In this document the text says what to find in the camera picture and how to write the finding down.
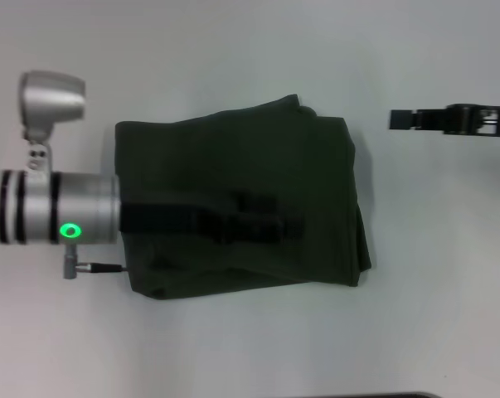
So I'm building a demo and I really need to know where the silver camera mount bracket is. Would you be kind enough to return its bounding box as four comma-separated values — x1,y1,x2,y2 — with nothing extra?
22,138,54,176

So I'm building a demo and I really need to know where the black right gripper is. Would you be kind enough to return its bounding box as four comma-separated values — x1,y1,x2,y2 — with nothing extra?
389,103,500,139

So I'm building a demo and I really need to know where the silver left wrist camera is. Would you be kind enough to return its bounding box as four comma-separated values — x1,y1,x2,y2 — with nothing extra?
17,70,88,144

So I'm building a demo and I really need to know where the black cable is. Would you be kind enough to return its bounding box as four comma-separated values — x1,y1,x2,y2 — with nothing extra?
76,261,129,275

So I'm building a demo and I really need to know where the dark green FREE! t-shirt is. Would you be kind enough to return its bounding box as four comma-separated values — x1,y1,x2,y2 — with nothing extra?
114,94,373,301

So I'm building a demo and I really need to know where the silver metal connector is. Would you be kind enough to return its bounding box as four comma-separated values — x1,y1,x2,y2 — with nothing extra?
62,244,80,281

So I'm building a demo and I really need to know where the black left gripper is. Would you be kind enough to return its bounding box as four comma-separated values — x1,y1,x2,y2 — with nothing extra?
119,190,307,246

